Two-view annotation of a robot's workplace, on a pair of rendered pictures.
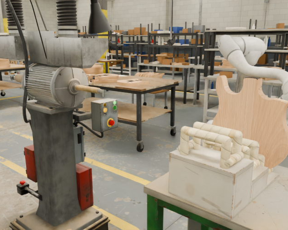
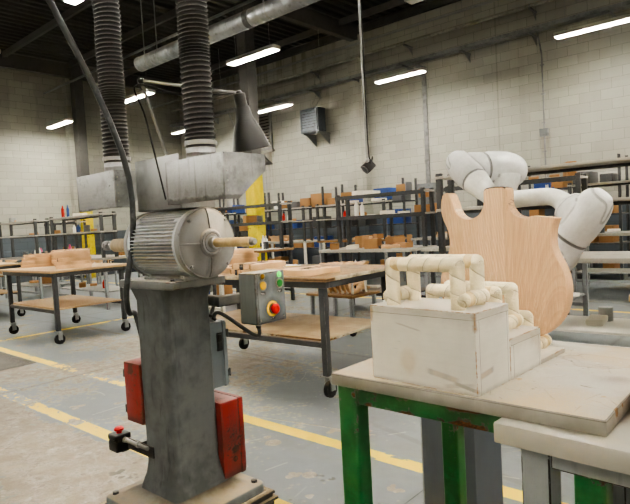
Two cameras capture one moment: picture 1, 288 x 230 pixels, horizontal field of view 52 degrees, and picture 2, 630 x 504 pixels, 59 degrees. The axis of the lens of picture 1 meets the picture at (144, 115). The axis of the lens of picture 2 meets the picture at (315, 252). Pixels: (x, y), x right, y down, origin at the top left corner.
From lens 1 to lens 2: 33 cm
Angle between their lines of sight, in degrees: 12
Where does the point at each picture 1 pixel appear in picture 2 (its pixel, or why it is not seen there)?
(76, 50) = (214, 171)
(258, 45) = (513, 163)
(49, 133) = (168, 327)
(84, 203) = (230, 464)
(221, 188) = (457, 343)
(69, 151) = (202, 363)
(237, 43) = (478, 160)
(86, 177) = (232, 413)
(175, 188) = (384, 365)
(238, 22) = not seen: hidden behind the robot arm
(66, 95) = (199, 255)
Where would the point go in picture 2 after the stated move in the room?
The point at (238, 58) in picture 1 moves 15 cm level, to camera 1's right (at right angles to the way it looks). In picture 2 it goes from (481, 182) to (524, 180)
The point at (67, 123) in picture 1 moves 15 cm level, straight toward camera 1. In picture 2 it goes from (199, 312) to (200, 318)
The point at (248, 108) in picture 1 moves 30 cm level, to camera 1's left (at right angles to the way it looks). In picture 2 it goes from (497, 238) to (382, 244)
